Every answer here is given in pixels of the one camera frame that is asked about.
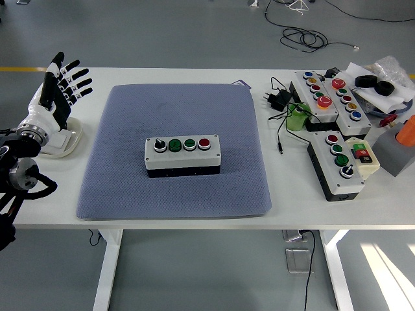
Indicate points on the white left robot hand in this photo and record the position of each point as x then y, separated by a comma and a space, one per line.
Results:
42, 113

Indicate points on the grey four-control button box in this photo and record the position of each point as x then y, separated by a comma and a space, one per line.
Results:
181, 160

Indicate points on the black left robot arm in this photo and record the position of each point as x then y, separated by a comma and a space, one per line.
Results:
16, 151

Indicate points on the five-button box orange-ringed stop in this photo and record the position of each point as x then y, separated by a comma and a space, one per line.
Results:
306, 92

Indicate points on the five-button box red stop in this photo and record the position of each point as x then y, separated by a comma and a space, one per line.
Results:
337, 100

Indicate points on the cream oval tray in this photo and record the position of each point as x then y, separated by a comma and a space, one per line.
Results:
73, 142

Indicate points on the grey-blue textured mat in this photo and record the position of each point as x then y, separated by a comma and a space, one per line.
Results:
194, 107

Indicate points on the white table leg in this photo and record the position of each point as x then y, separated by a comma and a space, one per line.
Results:
337, 269
108, 275

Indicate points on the white card with blue edge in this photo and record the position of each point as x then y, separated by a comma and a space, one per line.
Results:
241, 83

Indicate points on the black power adapter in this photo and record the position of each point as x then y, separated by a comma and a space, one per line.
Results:
279, 100

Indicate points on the silver floor socket plate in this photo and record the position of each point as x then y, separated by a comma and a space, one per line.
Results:
291, 236
296, 260

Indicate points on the four-control box with selector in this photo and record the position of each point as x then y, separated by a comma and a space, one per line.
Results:
327, 162

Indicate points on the small black box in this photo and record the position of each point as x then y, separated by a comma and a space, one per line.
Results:
332, 72

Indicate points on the cream box green red buttons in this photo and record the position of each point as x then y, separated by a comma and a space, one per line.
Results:
373, 166

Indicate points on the red knob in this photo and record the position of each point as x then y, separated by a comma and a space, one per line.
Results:
387, 120

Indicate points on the white foam sheet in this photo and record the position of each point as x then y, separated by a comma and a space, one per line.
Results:
389, 100

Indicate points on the grey block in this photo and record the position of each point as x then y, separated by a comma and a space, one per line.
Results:
389, 152

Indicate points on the clear bubble wrap bag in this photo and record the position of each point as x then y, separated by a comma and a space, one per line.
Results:
389, 66

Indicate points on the blue-grey round plate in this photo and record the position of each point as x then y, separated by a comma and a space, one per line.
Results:
405, 108

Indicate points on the orange cylinder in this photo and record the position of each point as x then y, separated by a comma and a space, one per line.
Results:
407, 133

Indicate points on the white wall switch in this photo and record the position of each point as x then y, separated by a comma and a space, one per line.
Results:
60, 141

